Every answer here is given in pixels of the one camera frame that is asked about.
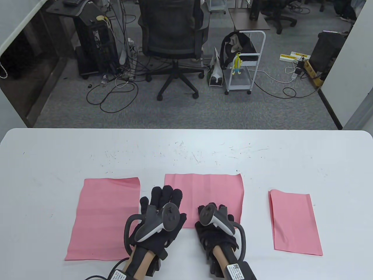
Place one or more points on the dark wooden desk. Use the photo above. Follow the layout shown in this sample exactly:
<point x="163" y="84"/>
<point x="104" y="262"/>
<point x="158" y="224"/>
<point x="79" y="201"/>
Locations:
<point x="58" y="8"/>

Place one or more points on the black bottle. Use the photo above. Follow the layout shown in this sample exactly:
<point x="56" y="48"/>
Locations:
<point x="254" y="11"/>

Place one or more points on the person's right hand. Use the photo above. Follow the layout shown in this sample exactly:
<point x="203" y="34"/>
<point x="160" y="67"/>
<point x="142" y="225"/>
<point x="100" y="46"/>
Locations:
<point x="215" y="236"/>

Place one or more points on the black lit computer case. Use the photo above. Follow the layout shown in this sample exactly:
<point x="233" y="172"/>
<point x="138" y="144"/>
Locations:
<point x="326" y="49"/>

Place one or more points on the small plastic bottle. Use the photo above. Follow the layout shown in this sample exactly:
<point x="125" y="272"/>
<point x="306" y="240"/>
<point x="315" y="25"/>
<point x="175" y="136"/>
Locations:
<point x="103" y="79"/>

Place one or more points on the black mesh office chair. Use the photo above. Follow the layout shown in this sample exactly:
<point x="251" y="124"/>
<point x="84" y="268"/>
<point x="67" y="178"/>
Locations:
<point x="172" y="32"/>

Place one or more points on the white tote bag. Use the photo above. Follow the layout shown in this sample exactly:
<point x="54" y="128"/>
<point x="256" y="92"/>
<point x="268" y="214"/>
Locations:
<point x="215" y="78"/>

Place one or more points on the long white power strip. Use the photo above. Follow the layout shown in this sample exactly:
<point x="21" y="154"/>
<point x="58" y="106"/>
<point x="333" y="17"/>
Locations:
<point x="132" y="58"/>

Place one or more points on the person's right forearm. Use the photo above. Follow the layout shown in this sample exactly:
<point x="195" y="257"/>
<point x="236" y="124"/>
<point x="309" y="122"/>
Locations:
<point x="221" y="256"/>

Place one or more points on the pink cloth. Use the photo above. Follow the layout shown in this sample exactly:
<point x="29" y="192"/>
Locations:
<point x="102" y="218"/>
<point x="209" y="189"/>
<point x="294" y="224"/>

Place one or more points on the black swivel chair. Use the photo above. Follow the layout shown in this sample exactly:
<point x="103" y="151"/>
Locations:
<point x="276" y="17"/>

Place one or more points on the yellow toy figure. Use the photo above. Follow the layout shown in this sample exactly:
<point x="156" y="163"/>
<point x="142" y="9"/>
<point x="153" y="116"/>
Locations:
<point x="237" y="64"/>

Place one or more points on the black white handheld controller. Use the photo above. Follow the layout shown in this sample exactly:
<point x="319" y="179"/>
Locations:
<point x="223" y="223"/>
<point x="151" y="230"/>

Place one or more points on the black keyboard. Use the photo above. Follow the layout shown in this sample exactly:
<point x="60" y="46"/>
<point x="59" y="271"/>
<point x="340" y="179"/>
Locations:
<point x="72" y="3"/>

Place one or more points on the black computer tower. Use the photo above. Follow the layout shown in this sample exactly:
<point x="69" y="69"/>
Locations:
<point x="96" y="43"/>

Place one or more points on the person's left hand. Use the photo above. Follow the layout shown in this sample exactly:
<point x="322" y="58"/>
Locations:
<point x="166" y="195"/>

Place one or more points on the brown side table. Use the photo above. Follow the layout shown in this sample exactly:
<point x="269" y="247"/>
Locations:
<point x="250" y="24"/>

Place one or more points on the black bag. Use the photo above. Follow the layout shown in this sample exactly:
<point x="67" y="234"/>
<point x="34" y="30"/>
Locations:
<point x="244" y="43"/>

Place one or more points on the person's left forearm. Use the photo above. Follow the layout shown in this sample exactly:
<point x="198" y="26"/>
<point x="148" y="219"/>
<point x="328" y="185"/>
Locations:
<point x="145" y="262"/>

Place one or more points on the white rolling cart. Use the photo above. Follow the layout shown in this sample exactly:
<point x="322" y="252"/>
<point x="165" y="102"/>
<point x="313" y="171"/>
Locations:
<point x="242" y="86"/>

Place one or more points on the small cream gadget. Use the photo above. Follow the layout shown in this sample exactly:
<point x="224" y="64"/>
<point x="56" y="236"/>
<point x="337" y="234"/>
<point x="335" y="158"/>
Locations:
<point x="100" y="17"/>

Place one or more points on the white yellow-labelled power strip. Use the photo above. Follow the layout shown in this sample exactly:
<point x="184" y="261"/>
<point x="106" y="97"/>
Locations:
<point x="288" y="57"/>
<point x="300" y="54"/>

